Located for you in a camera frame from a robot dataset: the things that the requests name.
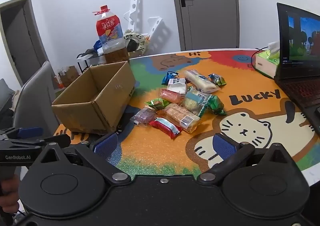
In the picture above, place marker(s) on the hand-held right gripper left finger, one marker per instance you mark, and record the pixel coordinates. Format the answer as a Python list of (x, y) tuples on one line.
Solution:
[(106, 144)]

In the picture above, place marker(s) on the grey door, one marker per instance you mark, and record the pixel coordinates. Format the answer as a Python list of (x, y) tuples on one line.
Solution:
[(207, 8)]

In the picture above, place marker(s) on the grey sofa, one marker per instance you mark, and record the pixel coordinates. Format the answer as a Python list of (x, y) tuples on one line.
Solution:
[(5, 96)]

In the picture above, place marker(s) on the blue plastic bag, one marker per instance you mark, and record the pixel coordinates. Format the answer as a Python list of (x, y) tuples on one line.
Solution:
[(98, 45)]

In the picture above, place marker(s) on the blue-green candy packet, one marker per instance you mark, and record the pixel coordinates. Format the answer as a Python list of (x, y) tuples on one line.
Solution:
[(217, 79)]

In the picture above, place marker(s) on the large oil bottle red label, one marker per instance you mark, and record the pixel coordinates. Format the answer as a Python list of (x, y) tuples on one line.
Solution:
[(111, 40)]

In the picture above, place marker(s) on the dark doorway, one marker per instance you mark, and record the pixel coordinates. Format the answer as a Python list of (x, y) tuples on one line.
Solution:
[(20, 40)]

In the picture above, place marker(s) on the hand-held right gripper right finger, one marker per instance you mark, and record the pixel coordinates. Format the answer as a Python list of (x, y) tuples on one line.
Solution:
[(225, 148)]

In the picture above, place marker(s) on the blue snack packet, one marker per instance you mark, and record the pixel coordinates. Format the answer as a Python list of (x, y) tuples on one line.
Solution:
[(170, 77)]

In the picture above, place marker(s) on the red snack packet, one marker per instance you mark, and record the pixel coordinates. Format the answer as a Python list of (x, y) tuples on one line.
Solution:
[(166, 127)]

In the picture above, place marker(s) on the panda print bag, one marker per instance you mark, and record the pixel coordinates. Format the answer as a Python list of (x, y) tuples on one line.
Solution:
[(136, 40)]

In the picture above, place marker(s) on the purple snack packet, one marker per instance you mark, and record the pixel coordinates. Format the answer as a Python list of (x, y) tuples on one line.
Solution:
[(143, 117)]

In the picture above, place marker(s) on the dark green snack packet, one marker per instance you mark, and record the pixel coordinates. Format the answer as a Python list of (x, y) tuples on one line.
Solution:
[(215, 106)]

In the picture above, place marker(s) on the white snack packet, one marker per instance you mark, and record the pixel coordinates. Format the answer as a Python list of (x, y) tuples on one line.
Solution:
[(177, 85)]

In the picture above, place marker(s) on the colourful cartoon table mat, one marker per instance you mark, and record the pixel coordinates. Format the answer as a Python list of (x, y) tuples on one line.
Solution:
[(150, 151)]

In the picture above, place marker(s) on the pink wafer packet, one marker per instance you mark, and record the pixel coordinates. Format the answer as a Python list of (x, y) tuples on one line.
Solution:
[(171, 96)]

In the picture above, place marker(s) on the black shoe rack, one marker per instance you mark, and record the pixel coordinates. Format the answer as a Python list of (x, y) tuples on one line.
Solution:
[(87, 59)]

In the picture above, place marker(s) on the black laptop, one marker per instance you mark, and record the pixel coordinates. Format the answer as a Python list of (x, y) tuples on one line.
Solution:
[(300, 48)]

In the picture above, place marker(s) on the small green snack packet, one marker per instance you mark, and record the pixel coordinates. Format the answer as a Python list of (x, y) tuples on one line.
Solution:
[(157, 103)]

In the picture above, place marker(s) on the teal cracker packet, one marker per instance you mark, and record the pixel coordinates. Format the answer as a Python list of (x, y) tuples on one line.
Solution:
[(196, 99)]

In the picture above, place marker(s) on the cardboard box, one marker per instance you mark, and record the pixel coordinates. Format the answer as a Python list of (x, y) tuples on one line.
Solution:
[(105, 96)]

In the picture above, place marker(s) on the person's left hand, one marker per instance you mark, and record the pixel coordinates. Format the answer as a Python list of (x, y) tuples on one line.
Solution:
[(8, 186)]

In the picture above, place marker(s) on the small brown floor box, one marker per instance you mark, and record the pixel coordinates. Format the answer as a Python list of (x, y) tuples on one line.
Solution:
[(68, 75)]

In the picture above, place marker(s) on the short white perforated rack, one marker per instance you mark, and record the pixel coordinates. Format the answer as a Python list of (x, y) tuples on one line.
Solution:
[(155, 28)]

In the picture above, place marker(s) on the tall white perforated rack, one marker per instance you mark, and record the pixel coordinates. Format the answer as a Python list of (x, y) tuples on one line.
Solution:
[(133, 10)]

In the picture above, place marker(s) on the grey chair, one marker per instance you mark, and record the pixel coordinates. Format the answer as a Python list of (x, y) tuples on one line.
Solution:
[(37, 96)]

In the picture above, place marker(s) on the green tissue box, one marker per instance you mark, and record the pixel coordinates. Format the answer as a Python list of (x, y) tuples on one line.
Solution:
[(266, 62)]

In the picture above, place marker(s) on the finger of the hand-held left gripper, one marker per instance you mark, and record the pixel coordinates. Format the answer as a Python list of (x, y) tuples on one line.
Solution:
[(30, 132), (55, 140)]

